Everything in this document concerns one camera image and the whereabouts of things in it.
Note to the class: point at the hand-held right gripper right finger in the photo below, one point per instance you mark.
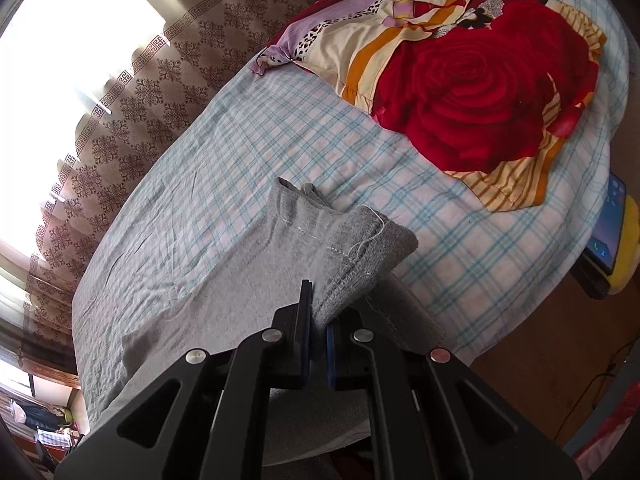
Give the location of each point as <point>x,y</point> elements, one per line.
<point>332,355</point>

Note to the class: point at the bright window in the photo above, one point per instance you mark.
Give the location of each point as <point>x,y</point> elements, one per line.
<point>75,45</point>

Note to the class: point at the tablet with lit screen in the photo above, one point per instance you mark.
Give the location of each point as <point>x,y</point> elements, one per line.
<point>607,220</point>

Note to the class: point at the plaid bed sheet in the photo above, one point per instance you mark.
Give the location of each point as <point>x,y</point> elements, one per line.
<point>240,130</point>

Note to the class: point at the red rose floral quilt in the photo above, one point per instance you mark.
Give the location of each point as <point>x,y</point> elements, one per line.
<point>475,90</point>

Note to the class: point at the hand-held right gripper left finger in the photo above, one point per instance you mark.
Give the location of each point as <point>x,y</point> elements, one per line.
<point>305,332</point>

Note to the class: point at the brown patterned curtain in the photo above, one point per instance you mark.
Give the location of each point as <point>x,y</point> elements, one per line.
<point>150,85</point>

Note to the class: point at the pink red cloth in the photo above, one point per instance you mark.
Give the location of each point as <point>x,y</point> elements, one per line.
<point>612,440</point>

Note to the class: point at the yellow cushion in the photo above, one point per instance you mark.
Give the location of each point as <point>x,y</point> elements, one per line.
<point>627,255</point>

